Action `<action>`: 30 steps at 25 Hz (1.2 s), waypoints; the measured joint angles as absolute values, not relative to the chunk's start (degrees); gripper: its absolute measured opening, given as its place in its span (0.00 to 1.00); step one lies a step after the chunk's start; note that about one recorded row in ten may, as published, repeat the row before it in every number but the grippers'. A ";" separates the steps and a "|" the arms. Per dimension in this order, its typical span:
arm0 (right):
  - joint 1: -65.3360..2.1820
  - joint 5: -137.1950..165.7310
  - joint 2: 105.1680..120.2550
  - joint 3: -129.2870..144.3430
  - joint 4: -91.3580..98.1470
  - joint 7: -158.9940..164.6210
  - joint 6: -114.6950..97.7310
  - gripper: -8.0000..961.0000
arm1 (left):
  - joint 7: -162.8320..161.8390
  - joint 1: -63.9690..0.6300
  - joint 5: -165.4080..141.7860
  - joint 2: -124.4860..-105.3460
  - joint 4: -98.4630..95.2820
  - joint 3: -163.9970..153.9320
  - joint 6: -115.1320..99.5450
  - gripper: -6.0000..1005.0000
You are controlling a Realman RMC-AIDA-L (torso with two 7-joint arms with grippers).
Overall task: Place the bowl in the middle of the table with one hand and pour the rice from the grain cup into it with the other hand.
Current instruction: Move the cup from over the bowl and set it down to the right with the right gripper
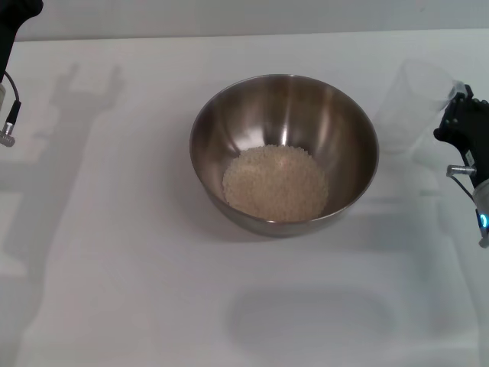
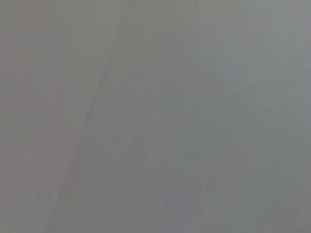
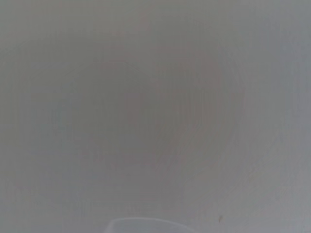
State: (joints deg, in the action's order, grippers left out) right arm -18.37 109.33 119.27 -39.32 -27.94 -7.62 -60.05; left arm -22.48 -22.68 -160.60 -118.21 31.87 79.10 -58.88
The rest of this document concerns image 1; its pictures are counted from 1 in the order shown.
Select clear plastic measuring cup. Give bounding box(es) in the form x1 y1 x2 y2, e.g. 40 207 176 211
375 58 470 154

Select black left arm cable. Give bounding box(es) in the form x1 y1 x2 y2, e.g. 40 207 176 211
0 72 23 148

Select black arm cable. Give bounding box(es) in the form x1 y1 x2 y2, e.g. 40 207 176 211
0 72 23 148
446 164 478 200

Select stainless steel mixing bowl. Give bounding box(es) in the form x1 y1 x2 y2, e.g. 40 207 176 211
189 73 380 239

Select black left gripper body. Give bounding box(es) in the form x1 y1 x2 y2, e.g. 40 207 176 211
0 0 45 83

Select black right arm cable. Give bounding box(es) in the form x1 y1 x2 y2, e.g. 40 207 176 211
446 164 478 200

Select white rice grains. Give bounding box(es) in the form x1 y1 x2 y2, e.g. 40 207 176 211
222 145 330 223

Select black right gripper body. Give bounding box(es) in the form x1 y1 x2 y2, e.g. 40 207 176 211
432 99 489 189

